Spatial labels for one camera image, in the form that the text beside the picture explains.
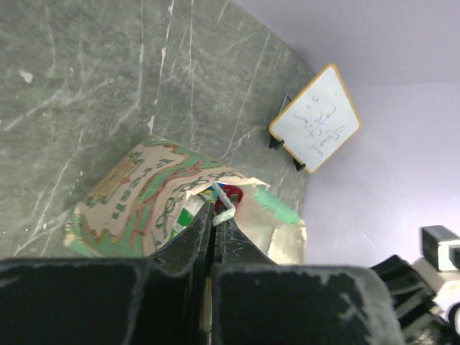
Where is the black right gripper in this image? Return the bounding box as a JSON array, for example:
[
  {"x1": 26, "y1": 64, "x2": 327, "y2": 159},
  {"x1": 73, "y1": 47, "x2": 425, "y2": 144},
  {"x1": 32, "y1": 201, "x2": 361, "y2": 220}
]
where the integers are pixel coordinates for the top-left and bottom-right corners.
[{"x1": 372, "y1": 255, "x2": 459, "y2": 344}]

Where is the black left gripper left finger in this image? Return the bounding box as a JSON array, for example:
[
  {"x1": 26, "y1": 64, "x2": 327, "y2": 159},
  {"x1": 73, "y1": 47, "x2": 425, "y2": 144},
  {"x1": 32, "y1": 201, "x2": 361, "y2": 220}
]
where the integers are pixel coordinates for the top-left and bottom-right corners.
[{"x1": 1, "y1": 204, "x2": 211, "y2": 344}]

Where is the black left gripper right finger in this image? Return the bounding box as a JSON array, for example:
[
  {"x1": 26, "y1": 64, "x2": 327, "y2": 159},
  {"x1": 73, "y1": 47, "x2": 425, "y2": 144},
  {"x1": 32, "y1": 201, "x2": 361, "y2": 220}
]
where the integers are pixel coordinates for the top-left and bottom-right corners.
[{"x1": 211, "y1": 221, "x2": 405, "y2": 344}]

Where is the green printed paper bag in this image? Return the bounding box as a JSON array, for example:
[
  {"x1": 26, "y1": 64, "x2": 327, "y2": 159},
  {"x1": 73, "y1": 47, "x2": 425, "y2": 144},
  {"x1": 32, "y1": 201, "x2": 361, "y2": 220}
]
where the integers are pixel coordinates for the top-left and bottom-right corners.
[{"x1": 64, "y1": 136, "x2": 307, "y2": 265}]

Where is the green Fox's candy packet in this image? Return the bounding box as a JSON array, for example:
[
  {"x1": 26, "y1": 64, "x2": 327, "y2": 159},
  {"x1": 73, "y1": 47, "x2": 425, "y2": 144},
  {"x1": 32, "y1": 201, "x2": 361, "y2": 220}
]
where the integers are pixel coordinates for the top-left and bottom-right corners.
[{"x1": 169, "y1": 188, "x2": 217, "y2": 239}]

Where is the purple Fox's candy packet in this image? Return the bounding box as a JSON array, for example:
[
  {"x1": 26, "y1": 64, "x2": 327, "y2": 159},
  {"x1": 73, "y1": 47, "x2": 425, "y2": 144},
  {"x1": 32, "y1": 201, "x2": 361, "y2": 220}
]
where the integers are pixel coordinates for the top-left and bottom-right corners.
[{"x1": 214, "y1": 183, "x2": 244, "y2": 213}]

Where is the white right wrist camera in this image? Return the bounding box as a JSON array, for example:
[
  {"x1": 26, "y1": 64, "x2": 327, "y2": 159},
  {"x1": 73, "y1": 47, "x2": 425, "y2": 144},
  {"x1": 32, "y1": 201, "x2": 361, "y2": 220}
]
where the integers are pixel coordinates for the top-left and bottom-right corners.
[{"x1": 411, "y1": 225, "x2": 460, "y2": 313}]

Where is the small whiteboard yellow frame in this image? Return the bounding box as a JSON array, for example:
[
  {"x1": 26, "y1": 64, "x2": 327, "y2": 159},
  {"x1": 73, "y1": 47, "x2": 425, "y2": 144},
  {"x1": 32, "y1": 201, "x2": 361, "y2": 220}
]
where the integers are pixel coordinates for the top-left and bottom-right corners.
[{"x1": 269, "y1": 63, "x2": 362, "y2": 173}]

